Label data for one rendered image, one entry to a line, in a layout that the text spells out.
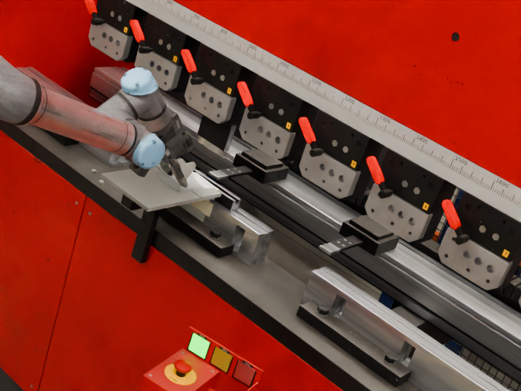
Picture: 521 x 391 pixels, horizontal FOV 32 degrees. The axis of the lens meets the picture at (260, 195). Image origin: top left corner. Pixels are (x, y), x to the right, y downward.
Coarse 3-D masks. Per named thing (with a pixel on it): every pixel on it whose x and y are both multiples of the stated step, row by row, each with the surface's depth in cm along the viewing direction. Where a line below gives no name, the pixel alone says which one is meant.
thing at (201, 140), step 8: (208, 120) 233; (200, 128) 235; (208, 128) 233; (216, 128) 231; (224, 128) 230; (232, 128) 229; (200, 136) 235; (208, 136) 234; (216, 136) 232; (224, 136) 230; (232, 136) 230; (208, 144) 235; (216, 144) 232; (224, 144) 230; (216, 152) 234; (224, 152) 232
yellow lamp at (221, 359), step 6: (216, 348) 199; (216, 354) 200; (222, 354) 199; (228, 354) 198; (216, 360) 200; (222, 360) 199; (228, 360) 199; (216, 366) 201; (222, 366) 200; (228, 366) 199
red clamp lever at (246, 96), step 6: (240, 84) 215; (246, 84) 216; (240, 90) 215; (246, 90) 215; (246, 96) 215; (246, 102) 215; (252, 102) 215; (252, 108) 215; (252, 114) 214; (258, 114) 215
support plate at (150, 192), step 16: (112, 176) 222; (128, 176) 224; (128, 192) 216; (144, 192) 219; (160, 192) 222; (176, 192) 224; (192, 192) 227; (208, 192) 230; (144, 208) 213; (160, 208) 216
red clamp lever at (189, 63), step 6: (186, 54) 225; (186, 60) 225; (192, 60) 226; (186, 66) 225; (192, 66) 225; (192, 72) 225; (192, 78) 224; (198, 78) 225; (192, 84) 224; (198, 84) 225
